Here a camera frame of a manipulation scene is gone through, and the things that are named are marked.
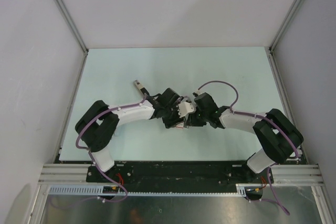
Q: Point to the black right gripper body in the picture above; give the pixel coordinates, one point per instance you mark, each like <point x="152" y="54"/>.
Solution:
<point x="199" y="118"/>

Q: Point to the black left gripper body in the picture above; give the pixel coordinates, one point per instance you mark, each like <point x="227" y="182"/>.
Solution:
<point x="171" y="117"/>

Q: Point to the red staple box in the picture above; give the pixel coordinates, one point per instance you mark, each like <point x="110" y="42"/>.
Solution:
<point x="181" y="126"/>

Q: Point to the beige black small stapler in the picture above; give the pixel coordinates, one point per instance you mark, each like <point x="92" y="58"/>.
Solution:
<point x="142" y="90"/>

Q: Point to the light blue white stapler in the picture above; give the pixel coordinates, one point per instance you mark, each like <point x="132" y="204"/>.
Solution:
<point x="117" y="132"/>

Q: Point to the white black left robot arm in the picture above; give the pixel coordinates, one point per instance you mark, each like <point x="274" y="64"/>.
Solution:
<point x="96" y="128"/>

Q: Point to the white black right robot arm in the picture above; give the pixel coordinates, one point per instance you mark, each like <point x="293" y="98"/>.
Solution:
<point x="278" y="137"/>

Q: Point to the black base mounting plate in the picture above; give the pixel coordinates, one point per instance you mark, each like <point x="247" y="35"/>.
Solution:
<point x="132" y="171"/>

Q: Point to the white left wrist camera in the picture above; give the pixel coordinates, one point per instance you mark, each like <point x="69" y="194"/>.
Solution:
<point x="185" y="108"/>

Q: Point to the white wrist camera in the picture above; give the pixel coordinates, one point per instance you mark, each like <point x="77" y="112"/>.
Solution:
<point x="197" y="93"/>
<point x="185" y="108"/>

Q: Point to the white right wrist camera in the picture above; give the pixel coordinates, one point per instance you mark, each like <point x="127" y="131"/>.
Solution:
<point x="197" y="93"/>

